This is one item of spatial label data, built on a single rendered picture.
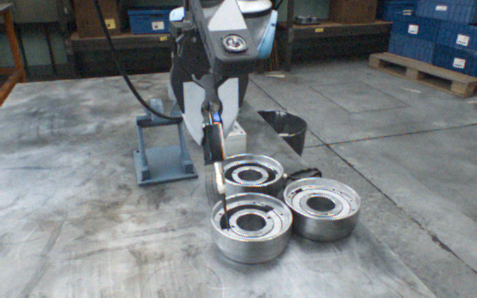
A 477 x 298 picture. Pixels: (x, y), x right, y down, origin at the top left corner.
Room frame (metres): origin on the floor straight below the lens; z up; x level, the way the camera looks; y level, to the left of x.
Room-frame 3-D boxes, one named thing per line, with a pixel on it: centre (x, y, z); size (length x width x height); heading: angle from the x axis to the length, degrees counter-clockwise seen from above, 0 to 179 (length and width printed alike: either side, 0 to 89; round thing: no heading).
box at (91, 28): (3.91, 1.30, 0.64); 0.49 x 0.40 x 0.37; 112
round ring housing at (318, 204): (0.47, -0.12, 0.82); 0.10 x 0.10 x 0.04
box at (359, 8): (4.70, -1.29, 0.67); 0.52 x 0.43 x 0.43; 107
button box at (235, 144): (0.70, 0.03, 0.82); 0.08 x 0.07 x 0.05; 17
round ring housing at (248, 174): (0.55, -0.02, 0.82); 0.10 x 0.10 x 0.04
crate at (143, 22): (4.09, 0.79, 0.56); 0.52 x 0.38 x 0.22; 104
